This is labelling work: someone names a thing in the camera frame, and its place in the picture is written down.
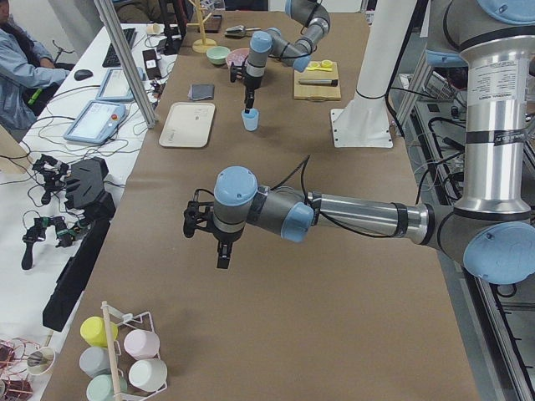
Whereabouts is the grey cup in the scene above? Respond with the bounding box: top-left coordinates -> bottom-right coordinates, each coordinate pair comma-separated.
79,347 -> 110,378

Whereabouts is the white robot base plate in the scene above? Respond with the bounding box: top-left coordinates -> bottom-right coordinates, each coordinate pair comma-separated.
329,106 -> 393,148

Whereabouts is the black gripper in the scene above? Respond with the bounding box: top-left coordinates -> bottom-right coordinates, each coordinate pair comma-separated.
212,226 -> 243,269
243,74 -> 262,114

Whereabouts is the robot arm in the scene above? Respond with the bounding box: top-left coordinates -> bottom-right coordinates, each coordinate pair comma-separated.
204,1 -> 534,285
242,1 -> 330,116

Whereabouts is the wooden stand with round base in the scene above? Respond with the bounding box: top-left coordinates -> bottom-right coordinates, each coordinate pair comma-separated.
186,0 -> 217,53

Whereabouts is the yellow cup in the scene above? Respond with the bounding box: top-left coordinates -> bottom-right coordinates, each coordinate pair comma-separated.
79,317 -> 107,348

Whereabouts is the teach pendant near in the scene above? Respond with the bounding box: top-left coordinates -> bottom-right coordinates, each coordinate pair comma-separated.
64,100 -> 126,145

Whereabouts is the black gripper stand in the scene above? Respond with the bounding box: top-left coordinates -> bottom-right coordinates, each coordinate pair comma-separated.
43,157 -> 116,332

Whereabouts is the teach pendant far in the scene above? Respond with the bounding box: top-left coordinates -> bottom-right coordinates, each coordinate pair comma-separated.
96,68 -> 134,103

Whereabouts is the teach pendant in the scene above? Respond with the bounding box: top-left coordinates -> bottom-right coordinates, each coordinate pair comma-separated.
96,68 -> 134,103
64,100 -> 126,145

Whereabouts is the grey folded cloth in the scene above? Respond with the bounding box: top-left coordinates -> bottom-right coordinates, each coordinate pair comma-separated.
188,84 -> 215,101

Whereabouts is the black handheld gripper lower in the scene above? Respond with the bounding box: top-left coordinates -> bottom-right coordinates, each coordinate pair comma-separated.
21,216 -> 81,271

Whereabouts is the metal scoop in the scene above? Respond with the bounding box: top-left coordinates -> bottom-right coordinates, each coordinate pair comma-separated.
224,25 -> 262,38

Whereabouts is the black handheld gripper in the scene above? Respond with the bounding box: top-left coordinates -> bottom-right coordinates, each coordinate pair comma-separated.
32,154 -> 70,205
21,216 -> 81,271

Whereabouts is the black keyboard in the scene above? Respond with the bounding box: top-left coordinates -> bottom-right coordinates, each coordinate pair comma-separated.
101,28 -> 138,69

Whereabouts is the white rabbit tray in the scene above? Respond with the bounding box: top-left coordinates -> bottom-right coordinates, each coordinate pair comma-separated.
159,102 -> 216,148

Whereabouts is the mint green bowl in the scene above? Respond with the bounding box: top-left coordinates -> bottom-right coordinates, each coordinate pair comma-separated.
206,46 -> 231,66

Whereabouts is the yellow plastic knife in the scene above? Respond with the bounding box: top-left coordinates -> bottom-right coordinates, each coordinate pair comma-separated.
305,67 -> 333,72

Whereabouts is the white cup rack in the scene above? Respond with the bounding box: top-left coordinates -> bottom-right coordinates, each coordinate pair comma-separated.
79,304 -> 168,400

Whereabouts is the black handheld gripper upper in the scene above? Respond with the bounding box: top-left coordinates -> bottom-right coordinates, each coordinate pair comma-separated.
32,154 -> 70,205

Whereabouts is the white cup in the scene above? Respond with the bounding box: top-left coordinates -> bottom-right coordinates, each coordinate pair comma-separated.
129,358 -> 167,392

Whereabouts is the aluminium frame post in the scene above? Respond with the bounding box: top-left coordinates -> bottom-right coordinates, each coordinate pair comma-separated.
94,0 -> 156,129

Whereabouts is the white robot column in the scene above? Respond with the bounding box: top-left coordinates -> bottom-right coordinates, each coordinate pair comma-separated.
351,1 -> 427,111

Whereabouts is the seated person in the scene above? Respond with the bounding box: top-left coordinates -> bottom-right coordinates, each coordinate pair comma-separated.
1,1 -> 70,133

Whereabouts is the pink cup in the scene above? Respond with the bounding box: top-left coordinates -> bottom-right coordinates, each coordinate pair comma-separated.
124,329 -> 161,360

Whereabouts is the wooden cutting board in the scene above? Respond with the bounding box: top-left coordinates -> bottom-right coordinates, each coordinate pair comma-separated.
293,59 -> 341,100

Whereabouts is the paper cup with scoop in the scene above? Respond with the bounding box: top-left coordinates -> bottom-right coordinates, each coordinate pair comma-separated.
27,347 -> 56,376

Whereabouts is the black computer mouse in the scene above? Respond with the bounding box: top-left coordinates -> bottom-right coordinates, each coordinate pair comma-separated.
74,69 -> 94,81

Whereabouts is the mint green cup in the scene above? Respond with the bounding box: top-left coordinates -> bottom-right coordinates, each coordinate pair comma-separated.
86,374 -> 115,401

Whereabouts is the steel cylindrical knife handle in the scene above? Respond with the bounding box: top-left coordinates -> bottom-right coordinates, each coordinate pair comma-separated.
298,79 -> 339,87

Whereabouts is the pink bowl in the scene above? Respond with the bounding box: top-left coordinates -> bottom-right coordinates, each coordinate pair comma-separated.
226,48 -> 249,69

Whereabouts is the yellow lemon lower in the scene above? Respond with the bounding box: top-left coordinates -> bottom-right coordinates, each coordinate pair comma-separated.
319,59 -> 334,70

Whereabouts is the light blue cup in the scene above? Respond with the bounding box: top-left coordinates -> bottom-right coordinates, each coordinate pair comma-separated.
242,108 -> 259,132

